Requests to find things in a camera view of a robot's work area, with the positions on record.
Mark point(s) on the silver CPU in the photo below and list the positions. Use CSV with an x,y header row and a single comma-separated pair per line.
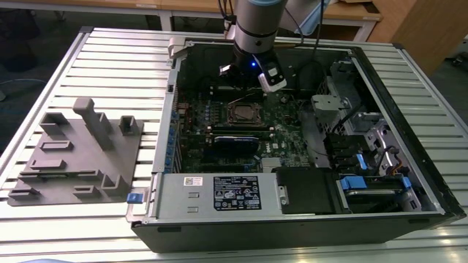
x,y
245,113

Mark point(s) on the silver finned heatsink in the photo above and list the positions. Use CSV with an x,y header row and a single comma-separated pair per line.
x,y
273,162

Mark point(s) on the blue plastic clip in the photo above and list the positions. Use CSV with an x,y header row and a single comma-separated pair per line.
x,y
362,161

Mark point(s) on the wooden desk white frame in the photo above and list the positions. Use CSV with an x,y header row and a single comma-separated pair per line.
x,y
110,2
351,15

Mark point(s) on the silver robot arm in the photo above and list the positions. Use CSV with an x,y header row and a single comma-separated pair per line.
x,y
257,27

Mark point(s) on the dark chair base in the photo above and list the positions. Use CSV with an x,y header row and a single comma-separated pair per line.
x,y
457,52

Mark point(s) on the black graphics card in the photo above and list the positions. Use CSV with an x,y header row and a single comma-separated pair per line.
x,y
235,149

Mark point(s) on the CPU socket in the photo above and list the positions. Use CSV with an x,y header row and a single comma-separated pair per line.
x,y
230,123

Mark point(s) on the RAM slot white clips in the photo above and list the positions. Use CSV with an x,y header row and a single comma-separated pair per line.
x,y
242,129

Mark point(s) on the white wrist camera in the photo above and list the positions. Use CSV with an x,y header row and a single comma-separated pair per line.
x,y
273,82

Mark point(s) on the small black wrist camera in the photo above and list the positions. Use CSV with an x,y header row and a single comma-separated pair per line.
x,y
225,70

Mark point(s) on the wooden cabinet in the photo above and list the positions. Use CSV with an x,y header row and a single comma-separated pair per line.
x,y
421,27

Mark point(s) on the silver power supply unit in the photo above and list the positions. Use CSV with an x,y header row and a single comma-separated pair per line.
x,y
175,191

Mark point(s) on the green motherboard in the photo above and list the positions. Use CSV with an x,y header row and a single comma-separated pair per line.
x,y
289,137

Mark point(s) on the grey case hinge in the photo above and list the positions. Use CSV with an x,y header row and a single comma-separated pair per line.
x,y
178,46

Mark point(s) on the grey parts rack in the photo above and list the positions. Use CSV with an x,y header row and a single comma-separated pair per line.
x,y
85,164

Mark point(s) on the dark office chair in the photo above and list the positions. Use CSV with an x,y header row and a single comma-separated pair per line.
x,y
18,41

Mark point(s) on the metal drive cage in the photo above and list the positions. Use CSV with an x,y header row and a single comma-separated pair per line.
x,y
381,134

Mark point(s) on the blue case latch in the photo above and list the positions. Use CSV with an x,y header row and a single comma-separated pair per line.
x,y
135,198

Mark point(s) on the black open PC case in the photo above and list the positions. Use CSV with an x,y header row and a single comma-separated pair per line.
x,y
257,235

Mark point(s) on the hard disk in blue carrier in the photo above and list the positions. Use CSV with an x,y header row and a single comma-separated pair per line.
x,y
353,183

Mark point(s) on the RAM slot black clips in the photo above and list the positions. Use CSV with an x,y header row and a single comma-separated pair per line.
x,y
242,126

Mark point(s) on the silver metal bracket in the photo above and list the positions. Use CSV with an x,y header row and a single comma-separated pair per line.
x,y
327,105

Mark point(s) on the black plastic shroud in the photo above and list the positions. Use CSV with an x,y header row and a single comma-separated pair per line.
x,y
307,191

